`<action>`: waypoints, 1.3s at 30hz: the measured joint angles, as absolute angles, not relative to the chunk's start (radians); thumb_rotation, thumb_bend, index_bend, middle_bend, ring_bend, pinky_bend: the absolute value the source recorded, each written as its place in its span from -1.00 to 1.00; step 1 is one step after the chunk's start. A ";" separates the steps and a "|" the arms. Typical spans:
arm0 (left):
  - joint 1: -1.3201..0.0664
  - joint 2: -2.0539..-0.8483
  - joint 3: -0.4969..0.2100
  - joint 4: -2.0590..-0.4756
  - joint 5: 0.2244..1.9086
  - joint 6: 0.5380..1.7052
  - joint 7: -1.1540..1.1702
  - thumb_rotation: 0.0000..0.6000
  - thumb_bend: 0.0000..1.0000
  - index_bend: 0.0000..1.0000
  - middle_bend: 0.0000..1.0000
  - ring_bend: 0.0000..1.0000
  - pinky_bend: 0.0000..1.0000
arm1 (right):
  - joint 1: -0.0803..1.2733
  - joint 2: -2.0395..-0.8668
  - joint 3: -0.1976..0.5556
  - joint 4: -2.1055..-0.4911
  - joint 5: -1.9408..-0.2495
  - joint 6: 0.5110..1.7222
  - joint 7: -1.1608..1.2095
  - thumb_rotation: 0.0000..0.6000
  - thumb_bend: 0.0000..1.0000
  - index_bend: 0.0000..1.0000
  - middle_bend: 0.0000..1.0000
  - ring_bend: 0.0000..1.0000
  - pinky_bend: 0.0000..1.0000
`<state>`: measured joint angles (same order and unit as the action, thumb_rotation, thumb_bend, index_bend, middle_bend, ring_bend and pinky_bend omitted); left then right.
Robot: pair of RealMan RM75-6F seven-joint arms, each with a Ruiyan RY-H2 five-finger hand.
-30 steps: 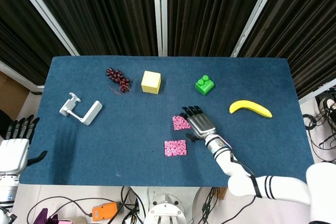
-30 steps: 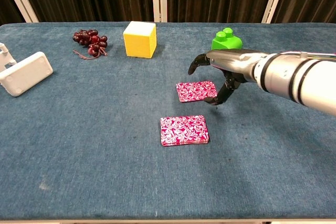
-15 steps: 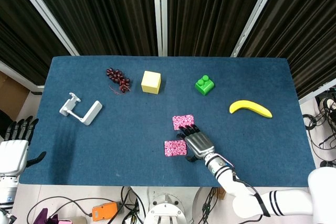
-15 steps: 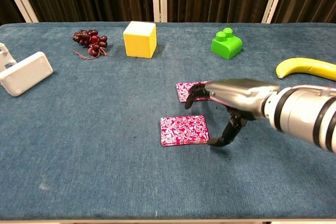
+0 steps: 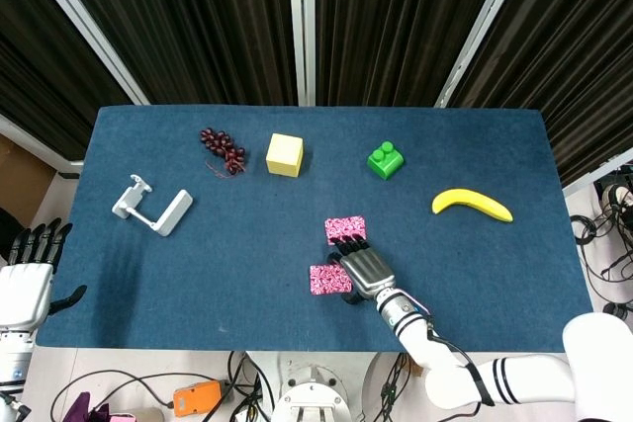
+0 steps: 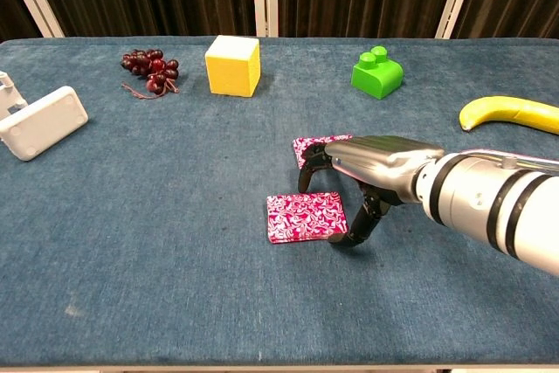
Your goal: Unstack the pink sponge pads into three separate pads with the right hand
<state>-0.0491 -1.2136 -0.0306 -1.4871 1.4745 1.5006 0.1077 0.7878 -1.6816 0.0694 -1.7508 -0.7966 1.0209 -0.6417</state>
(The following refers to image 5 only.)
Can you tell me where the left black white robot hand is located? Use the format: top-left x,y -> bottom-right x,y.
0,217 -> 88,332

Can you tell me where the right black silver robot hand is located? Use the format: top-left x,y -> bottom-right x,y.
325,235 -> 399,305

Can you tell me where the pink patterned sponge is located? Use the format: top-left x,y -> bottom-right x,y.
309,264 -> 354,298
323,214 -> 368,247

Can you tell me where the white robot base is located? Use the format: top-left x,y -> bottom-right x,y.
245,351 -> 382,422

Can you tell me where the green toy building brick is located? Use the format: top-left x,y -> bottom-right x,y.
366,142 -> 407,181

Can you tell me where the brown cardboard box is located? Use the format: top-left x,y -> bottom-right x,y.
0,133 -> 57,225

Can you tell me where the blue table cloth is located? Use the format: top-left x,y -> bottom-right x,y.
35,105 -> 595,355

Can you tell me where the yellow banana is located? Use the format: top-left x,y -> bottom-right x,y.
431,188 -> 514,223

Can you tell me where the purple cloth bag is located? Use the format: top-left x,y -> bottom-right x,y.
65,391 -> 111,422

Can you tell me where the yellow cube block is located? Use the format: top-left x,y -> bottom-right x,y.
265,132 -> 305,178

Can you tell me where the white folding phone holder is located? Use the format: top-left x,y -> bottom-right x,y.
111,174 -> 195,238

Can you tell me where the dark red grape bunch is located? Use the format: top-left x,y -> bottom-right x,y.
199,127 -> 248,178

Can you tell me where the orange handheld device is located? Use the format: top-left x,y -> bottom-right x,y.
172,380 -> 223,418

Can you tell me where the black ribbed curtain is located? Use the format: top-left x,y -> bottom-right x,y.
0,0 -> 633,186

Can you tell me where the black floor cable bundle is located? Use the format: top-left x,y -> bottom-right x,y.
49,351 -> 278,422

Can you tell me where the black side cable tangle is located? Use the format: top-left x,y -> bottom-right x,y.
570,184 -> 633,319

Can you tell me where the white vertical frame post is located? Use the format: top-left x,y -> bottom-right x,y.
287,0 -> 317,108

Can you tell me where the white slanted frame post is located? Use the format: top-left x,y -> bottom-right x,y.
16,0 -> 150,107
433,0 -> 537,109

